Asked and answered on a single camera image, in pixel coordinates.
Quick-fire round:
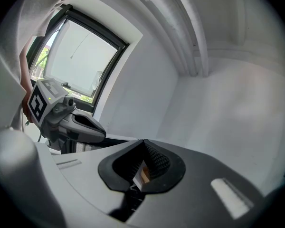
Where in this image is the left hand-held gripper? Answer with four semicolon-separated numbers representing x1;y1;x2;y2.
27;78;107;153

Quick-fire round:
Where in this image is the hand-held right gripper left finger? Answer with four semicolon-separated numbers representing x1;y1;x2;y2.
52;139;144;228

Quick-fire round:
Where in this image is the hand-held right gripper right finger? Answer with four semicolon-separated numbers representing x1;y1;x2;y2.
127;139;268;228

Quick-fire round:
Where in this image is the tan plastic bowl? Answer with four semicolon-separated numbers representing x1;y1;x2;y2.
142;166;152;184

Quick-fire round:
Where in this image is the person's left forearm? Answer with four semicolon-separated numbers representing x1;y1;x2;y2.
19;41;34;97

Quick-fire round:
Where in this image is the black-framed window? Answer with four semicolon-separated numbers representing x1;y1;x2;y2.
26;3;130;115

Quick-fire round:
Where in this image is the person in white shirt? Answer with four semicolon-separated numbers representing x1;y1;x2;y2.
0;0;76;133

